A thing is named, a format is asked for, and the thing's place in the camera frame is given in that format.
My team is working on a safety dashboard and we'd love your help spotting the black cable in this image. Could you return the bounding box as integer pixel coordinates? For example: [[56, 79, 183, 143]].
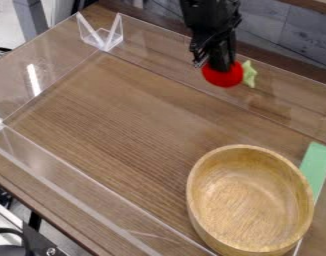
[[0, 228, 37, 256]]

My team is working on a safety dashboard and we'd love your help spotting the black metal bracket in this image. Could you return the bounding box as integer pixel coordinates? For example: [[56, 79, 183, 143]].
[[22, 224, 68, 256]]

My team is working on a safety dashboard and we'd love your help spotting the clear acrylic enclosure wall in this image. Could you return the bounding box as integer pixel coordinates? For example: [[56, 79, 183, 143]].
[[0, 9, 326, 256]]

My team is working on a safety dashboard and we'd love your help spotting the wooden bowl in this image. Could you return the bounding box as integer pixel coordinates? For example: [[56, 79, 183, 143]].
[[185, 144, 313, 256]]

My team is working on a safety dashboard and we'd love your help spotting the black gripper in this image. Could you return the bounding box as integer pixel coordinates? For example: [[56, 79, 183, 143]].
[[179, 0, 241, 72]]

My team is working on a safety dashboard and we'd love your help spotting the green tape strip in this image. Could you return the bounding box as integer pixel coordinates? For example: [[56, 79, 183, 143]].
[[299, 142, 326, 200]]

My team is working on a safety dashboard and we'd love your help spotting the red plush fruit green stem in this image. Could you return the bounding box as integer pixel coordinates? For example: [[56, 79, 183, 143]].
[[201, 60, 257, 88]]

